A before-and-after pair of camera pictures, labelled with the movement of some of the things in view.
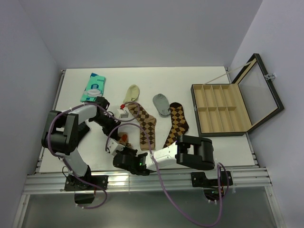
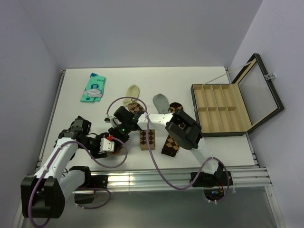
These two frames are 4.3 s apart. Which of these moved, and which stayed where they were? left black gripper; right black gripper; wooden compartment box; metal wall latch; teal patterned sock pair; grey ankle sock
Moved: right black gripper; left black gripper
Stayed: metal wall latch; wooden compartment box; teal patterned sock pair; grey ankle sock
